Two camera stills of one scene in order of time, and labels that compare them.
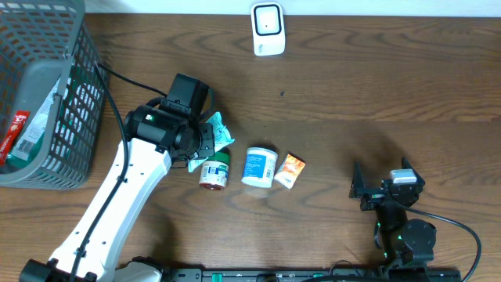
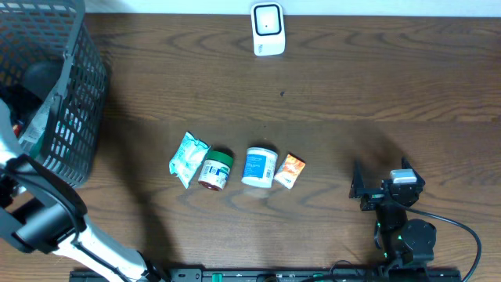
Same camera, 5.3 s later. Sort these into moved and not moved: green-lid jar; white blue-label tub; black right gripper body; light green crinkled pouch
Moved: light green crinkled pouch
Not moved: green-lid jar; white blue-label tub; black right gripper body
